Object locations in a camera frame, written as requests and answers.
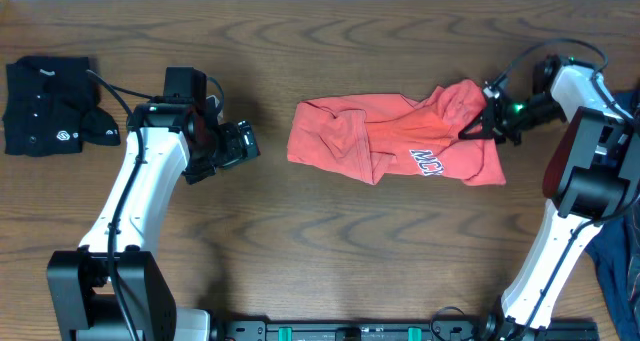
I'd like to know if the red printed t-shirt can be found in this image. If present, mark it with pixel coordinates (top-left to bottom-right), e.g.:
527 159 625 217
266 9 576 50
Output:
287 79 506 186

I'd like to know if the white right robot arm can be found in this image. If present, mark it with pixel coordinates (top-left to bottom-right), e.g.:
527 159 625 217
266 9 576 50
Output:
459 55 639 340

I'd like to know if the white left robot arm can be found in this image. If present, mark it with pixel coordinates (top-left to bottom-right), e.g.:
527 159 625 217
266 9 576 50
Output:
47 103 259 340

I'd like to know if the folded black polo shirt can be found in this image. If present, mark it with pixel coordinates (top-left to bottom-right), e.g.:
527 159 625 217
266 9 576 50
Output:
2 56 121 157

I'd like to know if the dark blue garment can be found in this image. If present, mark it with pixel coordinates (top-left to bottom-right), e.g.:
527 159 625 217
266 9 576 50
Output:
584 88 640 341

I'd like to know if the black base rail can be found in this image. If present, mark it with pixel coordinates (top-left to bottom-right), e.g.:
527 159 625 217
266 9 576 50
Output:
219 319 601 341

